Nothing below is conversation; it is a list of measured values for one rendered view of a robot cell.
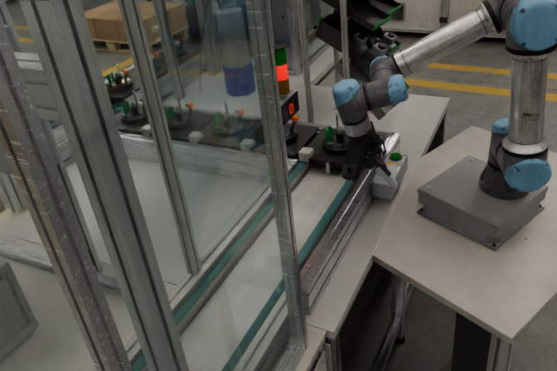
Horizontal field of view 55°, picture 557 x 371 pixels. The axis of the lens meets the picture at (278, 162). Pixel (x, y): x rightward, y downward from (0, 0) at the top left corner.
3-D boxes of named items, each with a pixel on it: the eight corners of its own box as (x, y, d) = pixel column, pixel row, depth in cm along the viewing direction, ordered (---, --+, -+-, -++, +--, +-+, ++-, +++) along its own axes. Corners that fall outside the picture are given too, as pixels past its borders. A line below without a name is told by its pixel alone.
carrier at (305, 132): (319, 132, 216) (317, 103, 210) (294, 161, 198) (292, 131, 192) (267, 124, 227) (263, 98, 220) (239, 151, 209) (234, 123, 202)
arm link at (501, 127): (523, 149, 169) (530, 111, 162) (535, 172, 158) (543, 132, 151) (483, 150, 171) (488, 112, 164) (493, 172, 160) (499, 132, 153)
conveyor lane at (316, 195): (380, 159, 210) (380, 137, 205) (289, 310, 147) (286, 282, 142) (314, 149, 222) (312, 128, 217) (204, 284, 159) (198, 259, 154)
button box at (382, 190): (407, 168, 195) (408, 154, 191) (391, 200, 179) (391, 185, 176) (389, 166, 198) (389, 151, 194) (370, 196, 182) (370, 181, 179)
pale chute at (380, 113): (393, 107, 219) (400, 102, 216) (378, 120, 211) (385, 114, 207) (349, 55, 220) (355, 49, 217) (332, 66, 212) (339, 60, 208)
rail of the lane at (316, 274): (399, 155, 211) (399, 131, 205) (310, 315, 144) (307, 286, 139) (385, 153, 213) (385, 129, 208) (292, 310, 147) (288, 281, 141)
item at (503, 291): (656, 193, 178) (659, 185, 177) (510, 346, 133) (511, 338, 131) (472, 131, 227) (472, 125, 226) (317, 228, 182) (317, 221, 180)
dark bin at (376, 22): (389, 21, 202) (396, 3, 197) (372, 31, 193) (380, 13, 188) (330, -14, 210) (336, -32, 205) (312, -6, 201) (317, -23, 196)
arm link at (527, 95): (536, 166, 159) (550, -19, 131) (553, 196, 146) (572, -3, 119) (494, 171, 161) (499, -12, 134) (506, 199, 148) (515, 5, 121)
